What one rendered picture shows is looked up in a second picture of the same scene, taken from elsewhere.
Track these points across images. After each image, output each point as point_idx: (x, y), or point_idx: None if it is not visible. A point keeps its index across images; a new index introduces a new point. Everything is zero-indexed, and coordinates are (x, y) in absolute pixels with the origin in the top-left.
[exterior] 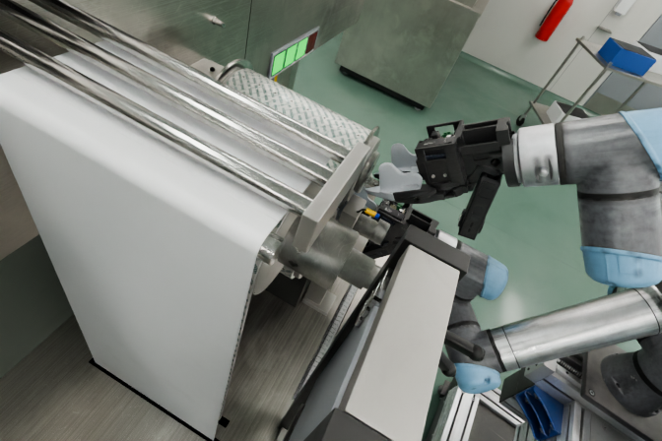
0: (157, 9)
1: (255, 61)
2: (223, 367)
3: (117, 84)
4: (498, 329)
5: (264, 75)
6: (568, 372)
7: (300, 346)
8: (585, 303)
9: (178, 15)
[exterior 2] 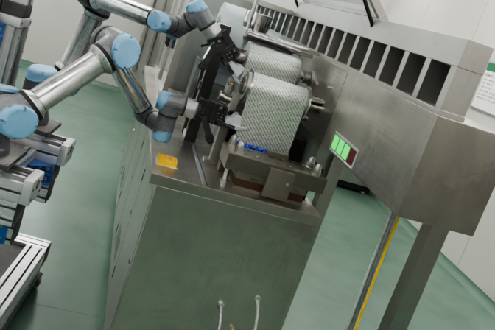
0: (326, 72)
1: (331, 127)
2: (232, 79)
3: (286, 46)
4: (148, 101)
5: (331, 144)
6: (23, 167)
7: (203, 152)
8: (132, 73)
9: (328, 78)
